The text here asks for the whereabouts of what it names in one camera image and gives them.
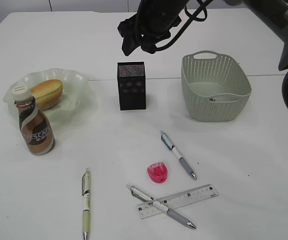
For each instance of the pale green woven basket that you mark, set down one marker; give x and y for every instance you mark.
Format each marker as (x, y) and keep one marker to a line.
(221, 78)

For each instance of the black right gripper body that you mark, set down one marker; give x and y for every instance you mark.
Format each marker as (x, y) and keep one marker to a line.
(150, 25)

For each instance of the beige white click pen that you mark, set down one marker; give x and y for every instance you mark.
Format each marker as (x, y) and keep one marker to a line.
(86, 185)

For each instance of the grey clear pen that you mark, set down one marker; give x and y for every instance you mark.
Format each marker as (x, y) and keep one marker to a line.
(160, 206)

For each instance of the clear plastic ruler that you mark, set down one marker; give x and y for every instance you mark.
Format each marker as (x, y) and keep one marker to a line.
(178, 200)

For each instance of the blue clear pen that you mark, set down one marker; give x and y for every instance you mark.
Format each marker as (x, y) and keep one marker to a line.
(172, 148)

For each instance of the translucent green wavy plate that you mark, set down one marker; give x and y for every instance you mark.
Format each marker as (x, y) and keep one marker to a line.
(76, 92)

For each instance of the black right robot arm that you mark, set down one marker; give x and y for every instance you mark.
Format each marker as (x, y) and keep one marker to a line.
(273, 13)

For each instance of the pink pencil sharpener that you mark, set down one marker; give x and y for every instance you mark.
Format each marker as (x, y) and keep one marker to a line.
(157, 172)

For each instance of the black mesh pen holder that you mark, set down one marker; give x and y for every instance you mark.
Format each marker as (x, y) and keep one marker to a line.
(131, 85)

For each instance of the brown Nescafe coffee bottle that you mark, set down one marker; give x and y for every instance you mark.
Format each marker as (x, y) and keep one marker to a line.
(33, 124)

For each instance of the golden bread roll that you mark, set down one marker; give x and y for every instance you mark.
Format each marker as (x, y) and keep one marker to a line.
(47, 93)

